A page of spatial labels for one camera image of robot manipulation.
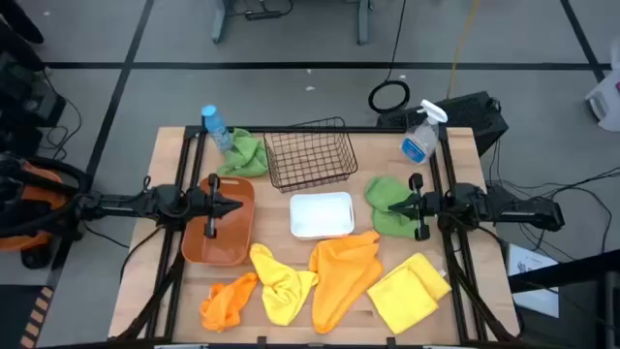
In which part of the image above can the small orange microfiber towel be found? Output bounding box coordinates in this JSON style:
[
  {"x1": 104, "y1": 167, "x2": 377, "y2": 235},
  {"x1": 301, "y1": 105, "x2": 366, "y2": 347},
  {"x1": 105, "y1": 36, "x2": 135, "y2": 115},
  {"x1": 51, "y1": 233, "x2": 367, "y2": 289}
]
[{"x1": 199, "y1": 270, "x2": 260, "y2": 333}]

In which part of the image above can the clear spray bottle blue label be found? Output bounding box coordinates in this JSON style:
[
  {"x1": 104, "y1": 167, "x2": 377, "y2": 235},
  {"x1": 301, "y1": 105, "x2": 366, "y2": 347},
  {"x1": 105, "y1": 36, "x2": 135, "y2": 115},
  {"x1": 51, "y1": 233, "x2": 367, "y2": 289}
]
[{"x1": 399, "y1": 99, "x2": 450, "y2": 166}]

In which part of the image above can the black mat with striped edge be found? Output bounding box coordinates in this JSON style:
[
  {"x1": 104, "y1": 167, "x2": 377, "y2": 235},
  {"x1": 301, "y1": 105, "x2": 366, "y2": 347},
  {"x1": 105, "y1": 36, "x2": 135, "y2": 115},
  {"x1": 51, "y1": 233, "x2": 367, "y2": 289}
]
[{"x1": 0, "y1": 283, "x2": 55, "y2": 349}]

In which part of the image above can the black aluminium table frame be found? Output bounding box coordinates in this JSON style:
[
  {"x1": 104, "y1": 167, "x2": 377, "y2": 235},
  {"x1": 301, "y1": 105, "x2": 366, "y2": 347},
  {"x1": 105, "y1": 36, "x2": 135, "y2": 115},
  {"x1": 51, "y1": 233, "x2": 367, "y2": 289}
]
[{"x1": 108, "y1": 124, "x2": 524, "y2": 349}]

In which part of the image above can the orange plastic basket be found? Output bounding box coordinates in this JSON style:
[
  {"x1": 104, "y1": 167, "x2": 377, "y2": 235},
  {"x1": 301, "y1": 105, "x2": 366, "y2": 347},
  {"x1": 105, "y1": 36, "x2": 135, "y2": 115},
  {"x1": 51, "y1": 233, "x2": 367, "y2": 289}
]
[{"x1": 180, "y1": 174, "x2": 257, "y2": 268}]

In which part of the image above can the black power strip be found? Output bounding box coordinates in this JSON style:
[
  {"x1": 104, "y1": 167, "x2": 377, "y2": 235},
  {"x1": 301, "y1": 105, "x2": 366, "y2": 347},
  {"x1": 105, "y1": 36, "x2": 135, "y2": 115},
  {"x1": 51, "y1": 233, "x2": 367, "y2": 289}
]
[{"x1": 244, "y1": 9, "x2": 285, "y2": 22}]

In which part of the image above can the black metal beam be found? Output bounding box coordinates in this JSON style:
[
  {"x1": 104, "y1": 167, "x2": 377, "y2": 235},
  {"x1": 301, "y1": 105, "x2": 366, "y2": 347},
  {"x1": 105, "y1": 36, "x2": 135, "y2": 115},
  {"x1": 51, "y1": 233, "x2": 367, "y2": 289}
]
[{"x1": 508, "y1": 248, "x2": 620, "y2": 295}]

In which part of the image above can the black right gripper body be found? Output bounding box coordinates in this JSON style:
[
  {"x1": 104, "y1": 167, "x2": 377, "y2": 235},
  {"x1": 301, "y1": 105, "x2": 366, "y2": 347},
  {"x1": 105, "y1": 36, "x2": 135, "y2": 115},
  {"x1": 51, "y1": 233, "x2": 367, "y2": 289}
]
[{"x1": 409, "y1": 173, "x2": 446, "y2": 242}]

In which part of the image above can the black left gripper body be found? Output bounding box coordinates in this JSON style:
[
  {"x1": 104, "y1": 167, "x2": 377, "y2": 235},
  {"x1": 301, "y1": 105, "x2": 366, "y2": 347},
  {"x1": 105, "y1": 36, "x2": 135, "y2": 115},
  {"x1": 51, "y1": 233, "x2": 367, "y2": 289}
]
[{"x1": 186, "y1": 173, "x2": 221, "y2": 240}]

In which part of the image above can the yellow cable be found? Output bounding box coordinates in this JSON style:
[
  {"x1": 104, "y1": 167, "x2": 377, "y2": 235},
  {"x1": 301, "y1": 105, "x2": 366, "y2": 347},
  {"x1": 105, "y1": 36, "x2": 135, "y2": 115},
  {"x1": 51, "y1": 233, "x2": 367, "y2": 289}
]
[{"x1": 445, "y1": 0, "x2": 481, "y2": 101}]

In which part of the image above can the small black equipment box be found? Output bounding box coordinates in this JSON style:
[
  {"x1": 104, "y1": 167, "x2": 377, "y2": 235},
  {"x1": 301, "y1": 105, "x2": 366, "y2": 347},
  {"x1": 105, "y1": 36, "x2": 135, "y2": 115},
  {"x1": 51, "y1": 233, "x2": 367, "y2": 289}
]
[{"x1": 0, "y1": 126, "x2": 45, "y2": 157}]

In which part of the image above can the black coiled cable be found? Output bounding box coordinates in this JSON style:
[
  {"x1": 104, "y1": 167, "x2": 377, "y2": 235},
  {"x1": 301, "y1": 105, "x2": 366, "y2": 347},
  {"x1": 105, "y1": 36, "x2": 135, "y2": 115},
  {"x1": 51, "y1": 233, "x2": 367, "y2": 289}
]
[{"x1": 367, "y1": 0, "x2": 412, "y2": 115}]

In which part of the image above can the white plastic device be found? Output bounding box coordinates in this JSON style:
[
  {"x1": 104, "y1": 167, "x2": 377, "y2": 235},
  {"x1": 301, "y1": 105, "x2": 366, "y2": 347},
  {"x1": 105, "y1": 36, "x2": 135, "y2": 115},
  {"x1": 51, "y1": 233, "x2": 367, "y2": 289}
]
[{"x1": 584, "y1": 36, "x2": 620, "y2": 133}]

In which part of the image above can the yellow microfiber towel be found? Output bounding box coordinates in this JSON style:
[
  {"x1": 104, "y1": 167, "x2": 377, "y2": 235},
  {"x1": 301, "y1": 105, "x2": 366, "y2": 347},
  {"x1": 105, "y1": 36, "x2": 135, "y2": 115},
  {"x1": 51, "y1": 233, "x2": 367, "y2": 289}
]
[
  {"x1": 366, "y1": 251, "x2": 452, "y2": 335},
  {"x1": 248, "y1": 242, "x2": 320, "y2": 328}
]

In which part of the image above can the white printed paper sheet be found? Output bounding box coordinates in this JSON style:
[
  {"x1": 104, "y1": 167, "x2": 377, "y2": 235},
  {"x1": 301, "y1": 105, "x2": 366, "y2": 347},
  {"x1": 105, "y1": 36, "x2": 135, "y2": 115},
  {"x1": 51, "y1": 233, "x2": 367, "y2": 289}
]
[{"x1": 506, "y1": 241, "x2": 561, "y2": 319}]

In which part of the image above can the black computer case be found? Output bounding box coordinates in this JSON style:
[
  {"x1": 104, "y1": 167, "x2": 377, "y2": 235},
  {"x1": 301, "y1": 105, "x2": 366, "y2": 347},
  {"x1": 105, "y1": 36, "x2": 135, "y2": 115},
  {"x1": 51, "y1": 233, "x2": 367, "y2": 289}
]
[{"x1": 376, "y1": 90, "x2": 510, "y2": 157}]

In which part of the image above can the white plastic tray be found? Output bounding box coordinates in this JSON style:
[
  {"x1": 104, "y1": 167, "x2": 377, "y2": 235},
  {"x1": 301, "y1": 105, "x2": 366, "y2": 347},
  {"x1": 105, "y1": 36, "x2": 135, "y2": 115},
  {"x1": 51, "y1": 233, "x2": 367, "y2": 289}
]
[{"x1": 289, "y1": 191, "x2": 357, "y2": 242}]

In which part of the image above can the grey desk leg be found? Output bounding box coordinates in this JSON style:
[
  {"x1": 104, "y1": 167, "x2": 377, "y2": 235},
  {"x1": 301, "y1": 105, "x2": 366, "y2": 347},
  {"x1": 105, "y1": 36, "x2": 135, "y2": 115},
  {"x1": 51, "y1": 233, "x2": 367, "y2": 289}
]
[
  {"x1": 356, "y1": 0, "x2": 373, "y2": 47},
  {"x1": 210, "y1": 0, "x2": 232, "y2": 45}
]

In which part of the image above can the green microfiber towel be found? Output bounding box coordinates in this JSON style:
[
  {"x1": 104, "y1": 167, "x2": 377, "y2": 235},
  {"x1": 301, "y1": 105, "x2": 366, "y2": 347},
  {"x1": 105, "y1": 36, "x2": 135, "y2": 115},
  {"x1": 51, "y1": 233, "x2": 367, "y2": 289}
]
[
  {"x1": 363, "y1": 175, "x2": 420, "y2": 238},
  {"x1": 216, "y1": 127, "x2": 270, "y2": 179}
]

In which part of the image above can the large orange microfiber towel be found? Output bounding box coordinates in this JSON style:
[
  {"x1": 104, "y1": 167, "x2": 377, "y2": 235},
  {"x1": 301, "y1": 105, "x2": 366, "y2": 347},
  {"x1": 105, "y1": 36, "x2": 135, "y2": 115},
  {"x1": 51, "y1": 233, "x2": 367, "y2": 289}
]
[{"x1": 308, "y1": 230, "x2": 385, "y2": 335}]

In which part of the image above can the black floor cable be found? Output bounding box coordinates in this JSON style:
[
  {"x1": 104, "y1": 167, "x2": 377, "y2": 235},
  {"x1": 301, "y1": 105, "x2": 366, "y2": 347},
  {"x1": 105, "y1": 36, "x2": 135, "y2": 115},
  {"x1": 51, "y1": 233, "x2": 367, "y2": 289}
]
[{"x1": 483, "y1": 138, "x2": 620, "y2": 256}]

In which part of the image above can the blue-capped clear water bottle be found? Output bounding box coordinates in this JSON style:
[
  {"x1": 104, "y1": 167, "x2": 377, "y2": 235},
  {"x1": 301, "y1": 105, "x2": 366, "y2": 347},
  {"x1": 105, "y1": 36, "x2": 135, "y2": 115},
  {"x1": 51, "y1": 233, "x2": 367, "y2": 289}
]
[{"x1": 201, "y1": 104, "x2": 234, "y2": 154}]

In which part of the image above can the black wire basket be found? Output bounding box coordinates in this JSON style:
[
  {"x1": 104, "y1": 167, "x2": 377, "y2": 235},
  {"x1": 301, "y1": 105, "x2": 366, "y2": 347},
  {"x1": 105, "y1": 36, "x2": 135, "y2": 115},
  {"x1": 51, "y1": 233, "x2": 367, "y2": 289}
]
[{"x1": 263, "y1": 115, "x2": 359, "y2": 194}]

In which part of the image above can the orange and black vacuum cleaner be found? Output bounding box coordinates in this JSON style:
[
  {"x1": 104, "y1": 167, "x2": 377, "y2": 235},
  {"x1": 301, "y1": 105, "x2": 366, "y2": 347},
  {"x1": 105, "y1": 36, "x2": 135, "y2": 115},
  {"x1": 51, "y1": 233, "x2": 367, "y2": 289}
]
[{"x1": 0, "y1": 152, "x2": 93, "y2": 270}]

